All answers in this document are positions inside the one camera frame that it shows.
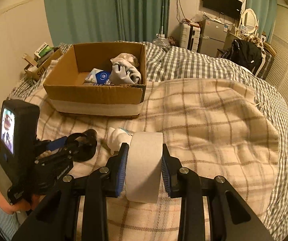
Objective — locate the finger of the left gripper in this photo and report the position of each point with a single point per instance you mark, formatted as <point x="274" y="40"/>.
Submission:
<point x="54" y="155"/>
<point x="58" y="142"/>

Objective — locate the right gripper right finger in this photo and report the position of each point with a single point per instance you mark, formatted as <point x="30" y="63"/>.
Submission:
<point x="230" y="217"/>

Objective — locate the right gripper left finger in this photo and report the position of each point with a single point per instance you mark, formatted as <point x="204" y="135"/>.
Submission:
<point x="56" y="216"/>

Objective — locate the white cloth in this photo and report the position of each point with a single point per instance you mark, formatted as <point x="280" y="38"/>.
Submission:
<point x="115" y="138"/>

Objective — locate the clear plastic jar blue label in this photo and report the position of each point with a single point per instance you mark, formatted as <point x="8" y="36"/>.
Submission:
<point x="98" y="77"/>

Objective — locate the grey white sock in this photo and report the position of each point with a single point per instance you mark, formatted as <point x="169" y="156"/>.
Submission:
<point x="125" y="70"/>

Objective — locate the person's left hand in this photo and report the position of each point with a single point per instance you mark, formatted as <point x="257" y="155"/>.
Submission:
<point x="21" y="205"/>

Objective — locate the small cardboard box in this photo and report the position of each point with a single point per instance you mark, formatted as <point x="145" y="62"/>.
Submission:
<point x="36" y="72"/>

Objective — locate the large cardboard box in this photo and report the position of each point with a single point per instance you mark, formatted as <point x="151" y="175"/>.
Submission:
<point x="69" y="94"/>

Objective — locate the beige slim box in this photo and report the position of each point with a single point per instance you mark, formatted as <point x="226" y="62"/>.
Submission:
<point x="29" y="59"/>

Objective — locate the beige plaid blanket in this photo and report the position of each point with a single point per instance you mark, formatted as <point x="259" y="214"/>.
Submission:
<point x="212" y="126"/>

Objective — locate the green white box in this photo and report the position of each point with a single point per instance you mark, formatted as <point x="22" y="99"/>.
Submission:
<point x="42" y="51"/>

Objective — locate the green checkered bedsheet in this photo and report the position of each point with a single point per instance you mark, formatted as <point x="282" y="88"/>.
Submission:
<point x="174" y="63"/>

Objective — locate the green curtain left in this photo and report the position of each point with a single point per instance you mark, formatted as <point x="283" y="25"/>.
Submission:
<point x="78" y="21"/>

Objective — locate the green curtain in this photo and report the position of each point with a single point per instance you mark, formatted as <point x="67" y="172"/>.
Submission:
<point x="78" y="21"/>
<point x="266" y="11"/>

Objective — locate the large water bottle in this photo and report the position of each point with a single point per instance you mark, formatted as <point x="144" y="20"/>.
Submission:
<point x="161" y="41"/>

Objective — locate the black jacket on chair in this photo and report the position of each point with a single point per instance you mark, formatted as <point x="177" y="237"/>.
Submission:
<point x="245" y="54"/>

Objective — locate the white suitcase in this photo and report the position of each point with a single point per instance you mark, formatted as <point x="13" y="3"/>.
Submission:
<point x="190" y="34"/>

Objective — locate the silver mini fridge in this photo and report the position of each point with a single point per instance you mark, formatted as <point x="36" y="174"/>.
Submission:
<point x="212" y="37"/>

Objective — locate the white oval mirror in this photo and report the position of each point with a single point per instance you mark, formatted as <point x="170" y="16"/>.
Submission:
<point x="248" y="22"/>

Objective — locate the green curtain right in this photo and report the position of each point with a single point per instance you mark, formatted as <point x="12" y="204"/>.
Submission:
<point x="266" y="11"/>

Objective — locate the black camera monitor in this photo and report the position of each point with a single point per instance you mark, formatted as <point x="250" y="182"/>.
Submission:
<point x="18" y="126"/>

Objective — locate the black wall television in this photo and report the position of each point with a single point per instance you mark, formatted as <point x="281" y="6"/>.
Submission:
<point x="231" y="8"/>

